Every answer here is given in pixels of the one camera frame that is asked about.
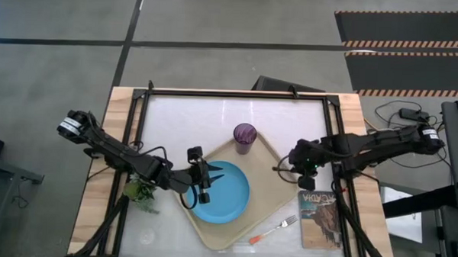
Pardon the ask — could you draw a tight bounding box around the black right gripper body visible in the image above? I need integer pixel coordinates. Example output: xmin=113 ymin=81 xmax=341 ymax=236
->
xmin=286 ymin=137 xmax=322 ymax=192

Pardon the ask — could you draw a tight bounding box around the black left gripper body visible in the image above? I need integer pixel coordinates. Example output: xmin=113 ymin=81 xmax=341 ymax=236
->
xmin=187 ymin=157 xmax=214 ymax=205

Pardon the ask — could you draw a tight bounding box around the blue round plate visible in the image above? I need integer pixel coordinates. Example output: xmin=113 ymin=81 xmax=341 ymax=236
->
xmin=185 ymin=159 xmax=252 ymax=227

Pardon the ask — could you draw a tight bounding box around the beige plastic tray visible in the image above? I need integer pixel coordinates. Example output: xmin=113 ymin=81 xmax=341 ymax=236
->
xmin=170 ymin=130 xmax=303 ymax=255

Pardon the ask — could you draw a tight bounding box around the purple faceted plastic cup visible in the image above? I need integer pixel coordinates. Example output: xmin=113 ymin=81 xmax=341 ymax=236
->
xmin=232 ymin=122 xmax=259 ymax=156

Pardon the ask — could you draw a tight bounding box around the small clear glass cup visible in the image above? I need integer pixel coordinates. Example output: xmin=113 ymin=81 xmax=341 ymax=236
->
xmin=138 ymin=227 xmax=157 ymax=246

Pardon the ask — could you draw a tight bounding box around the white table cover sheet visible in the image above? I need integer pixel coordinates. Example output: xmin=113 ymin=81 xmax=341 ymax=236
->
xmin=118 ymin=93 xmax=356 ymax=257

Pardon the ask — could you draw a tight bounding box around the green artificial plant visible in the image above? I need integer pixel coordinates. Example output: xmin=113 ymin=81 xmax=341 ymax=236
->
xmin=121 ymin=173 xmax=162 ymax=215

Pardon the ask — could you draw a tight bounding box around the magazine with landscape cover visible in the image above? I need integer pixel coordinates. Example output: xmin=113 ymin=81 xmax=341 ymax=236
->
xmin=295 ymin=189 xmax=346 ymax=252

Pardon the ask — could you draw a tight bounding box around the black chair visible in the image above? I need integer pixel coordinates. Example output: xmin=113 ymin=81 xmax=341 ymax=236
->
xmin=250 ymin=74 xmax=327 ymax=95

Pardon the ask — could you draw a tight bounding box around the black power adapter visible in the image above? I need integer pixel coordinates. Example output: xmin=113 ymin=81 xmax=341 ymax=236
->
xmin=398 ymin=107 xmax=431 ymax=123

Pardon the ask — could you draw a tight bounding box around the white paper sheet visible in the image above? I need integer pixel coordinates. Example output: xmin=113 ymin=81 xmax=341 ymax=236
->
xmin=377 ymin=185 xmax=425 ymax=244

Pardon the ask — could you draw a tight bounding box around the black striped-edge floor mat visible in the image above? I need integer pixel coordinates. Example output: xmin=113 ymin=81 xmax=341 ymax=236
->
xmin=332 ymin=7 xmax=458 ymax=53
xmin=342 ymin=48 xmax=458 ymax=101

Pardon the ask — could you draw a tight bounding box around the metal fork orange handle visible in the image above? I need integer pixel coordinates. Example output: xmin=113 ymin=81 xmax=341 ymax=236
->
xmin=248 ymin=213 xmax=299 ymax=248

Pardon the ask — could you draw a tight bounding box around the black metal table frame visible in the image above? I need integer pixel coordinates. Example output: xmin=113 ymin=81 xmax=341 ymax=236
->
xmin=94 ymin=78 xmax=402 ymax=257

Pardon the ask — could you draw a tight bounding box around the black floor cable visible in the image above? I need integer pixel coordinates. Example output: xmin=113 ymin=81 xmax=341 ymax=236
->
xmin=361 ymin=98 xmax=454 ymax=171

